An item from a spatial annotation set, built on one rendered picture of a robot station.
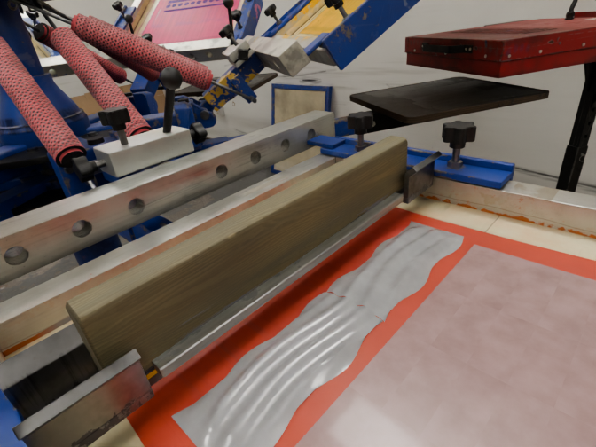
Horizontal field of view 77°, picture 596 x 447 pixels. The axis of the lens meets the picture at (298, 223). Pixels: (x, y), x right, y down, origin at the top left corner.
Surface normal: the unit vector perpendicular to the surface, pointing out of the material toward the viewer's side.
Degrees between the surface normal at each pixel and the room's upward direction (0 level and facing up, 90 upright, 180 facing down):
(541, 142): 90
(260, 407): 31
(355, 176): 90
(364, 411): 0
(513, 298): 0
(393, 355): 0
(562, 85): 90
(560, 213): 90
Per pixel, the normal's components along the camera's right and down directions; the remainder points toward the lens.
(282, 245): 0.73, 0.27
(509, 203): -0.69, 0.41
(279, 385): 0.30, -0.64
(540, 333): -0.10, -0.87
